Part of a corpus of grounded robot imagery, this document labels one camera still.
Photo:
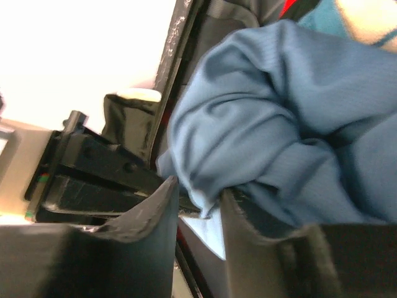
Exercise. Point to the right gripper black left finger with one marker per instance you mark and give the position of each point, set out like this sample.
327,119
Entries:
129,256

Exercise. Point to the teal white striped towel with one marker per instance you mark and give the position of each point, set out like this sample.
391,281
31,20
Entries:
371,22

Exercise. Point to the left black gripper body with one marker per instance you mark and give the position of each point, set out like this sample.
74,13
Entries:
80,175

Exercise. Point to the blue garment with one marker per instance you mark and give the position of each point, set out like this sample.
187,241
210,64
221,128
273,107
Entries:
303,123

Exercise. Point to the white plastic basin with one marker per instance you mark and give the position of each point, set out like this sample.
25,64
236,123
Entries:
141,94

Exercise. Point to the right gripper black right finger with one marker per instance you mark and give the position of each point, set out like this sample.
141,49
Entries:
268,258

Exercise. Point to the blue fish print suitcase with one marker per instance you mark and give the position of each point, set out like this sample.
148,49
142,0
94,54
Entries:
195,27

